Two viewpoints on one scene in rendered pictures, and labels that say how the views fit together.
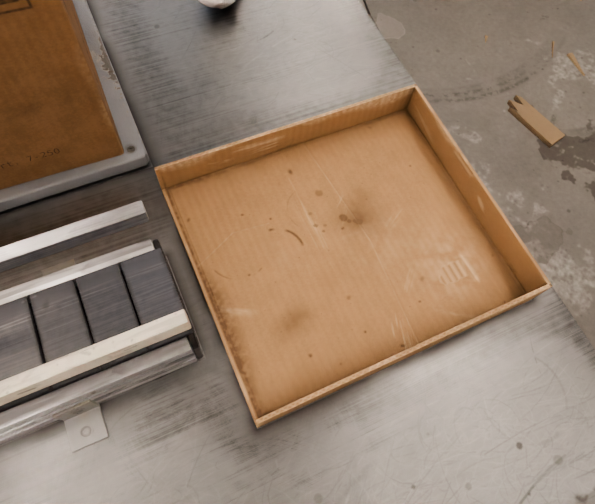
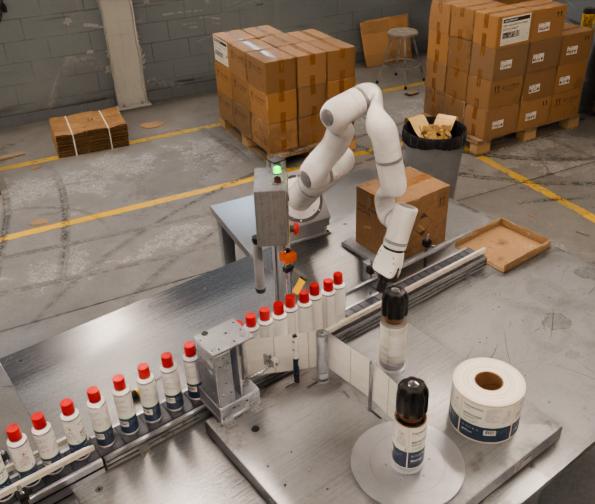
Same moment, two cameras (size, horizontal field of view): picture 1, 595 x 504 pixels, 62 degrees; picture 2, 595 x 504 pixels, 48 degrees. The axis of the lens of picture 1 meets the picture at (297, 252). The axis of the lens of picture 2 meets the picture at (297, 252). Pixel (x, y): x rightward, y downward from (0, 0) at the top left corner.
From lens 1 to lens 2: 2.56 m
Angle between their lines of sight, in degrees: 34
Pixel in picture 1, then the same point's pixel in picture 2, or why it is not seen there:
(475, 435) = (549, 266)
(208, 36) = not seen: hidden behind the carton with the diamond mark
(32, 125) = (435, 230)
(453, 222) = (524, 239)
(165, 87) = not seen: hidden behind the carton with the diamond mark
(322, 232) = (496, 246)
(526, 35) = not seen: hidden behind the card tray
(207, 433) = (494, 275)
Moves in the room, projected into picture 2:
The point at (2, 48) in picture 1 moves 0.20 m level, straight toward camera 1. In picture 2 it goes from (439, 212) to (482, 228)
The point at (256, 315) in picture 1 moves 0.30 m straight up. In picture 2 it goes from (492, 259) to (501, 194)
